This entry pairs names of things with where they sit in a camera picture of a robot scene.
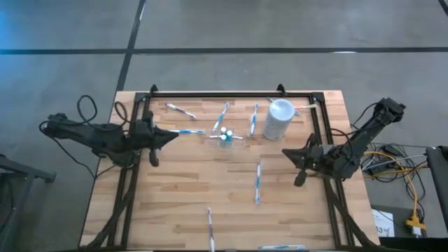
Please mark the teal toothpaste tube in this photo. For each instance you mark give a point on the teal toothpaste tube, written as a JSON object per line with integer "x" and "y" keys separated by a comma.
{"x": 229, "y": 133}
{"x": 223, "y": 129}

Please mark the black box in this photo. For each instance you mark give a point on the black box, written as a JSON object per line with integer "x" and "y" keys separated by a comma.
{"x": 413, "y": 245}

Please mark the black equipment case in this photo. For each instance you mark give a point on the black equipment case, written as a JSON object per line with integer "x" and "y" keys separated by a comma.
{"x": 437, "y": 175}

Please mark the white plastic cup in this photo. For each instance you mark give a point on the white plastic cup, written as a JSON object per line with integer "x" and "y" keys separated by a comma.
{"x": 278, "y": 119}

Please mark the yellow plug splitter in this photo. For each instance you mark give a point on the yellow plug splitter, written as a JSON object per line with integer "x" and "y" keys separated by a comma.
{"x": 415, "y": 222}

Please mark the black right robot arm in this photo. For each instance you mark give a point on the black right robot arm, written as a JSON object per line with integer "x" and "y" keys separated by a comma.
{"x": 367, "y": 134}

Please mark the black floor mat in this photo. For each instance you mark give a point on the black floor mat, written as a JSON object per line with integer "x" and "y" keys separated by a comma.
{"x": 399, "y": 227}

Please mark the white power adapter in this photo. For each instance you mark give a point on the white power adapter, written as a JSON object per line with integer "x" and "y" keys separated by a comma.
{"x": 416, "y": 231}

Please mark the black aluminium table frame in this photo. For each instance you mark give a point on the black aluminium table frame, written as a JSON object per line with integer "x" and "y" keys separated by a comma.
{"x": 301, "y": 94}

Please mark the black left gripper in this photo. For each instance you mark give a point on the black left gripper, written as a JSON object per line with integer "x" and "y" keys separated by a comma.
{"x": 140, "y": 134}

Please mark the purple white toothbrush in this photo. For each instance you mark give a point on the purple white toothbrush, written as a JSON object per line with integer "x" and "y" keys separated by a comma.
{"x": 180, "y": 110}
{"x": 210, "y": 227}

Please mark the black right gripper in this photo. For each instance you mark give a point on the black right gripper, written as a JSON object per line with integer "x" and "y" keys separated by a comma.
{"x": 320, "y": 157}

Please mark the clear plastic organizer tray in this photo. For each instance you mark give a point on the clear plastic organizer tray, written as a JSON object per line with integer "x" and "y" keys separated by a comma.
{"x": 213, "y": 142}

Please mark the white paper sheet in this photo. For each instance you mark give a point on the white paper sheet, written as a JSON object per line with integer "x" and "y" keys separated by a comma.
{"x": 382, "y": 220}

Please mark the toothbrush in flat package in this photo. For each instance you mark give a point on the toothbrush in flat package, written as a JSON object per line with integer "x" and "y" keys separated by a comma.
{"x": 281, "y": 247}

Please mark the grey blue toothbrush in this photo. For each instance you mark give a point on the grey blue toothbrush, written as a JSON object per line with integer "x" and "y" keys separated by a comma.
{"x": 270, "y": 99}

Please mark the teal mouthwash bottle white cap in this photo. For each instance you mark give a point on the teal mouthwash bottle white cap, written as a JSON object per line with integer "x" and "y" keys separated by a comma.
{"x": 223, "y": 137}

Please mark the black metal stand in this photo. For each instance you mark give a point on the black metal stand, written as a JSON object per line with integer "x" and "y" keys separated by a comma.
{"x": 31, "y": 173}

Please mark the black power strip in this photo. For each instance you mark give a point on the black power strip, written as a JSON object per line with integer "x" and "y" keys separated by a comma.
{"x": 376, "y": 168}

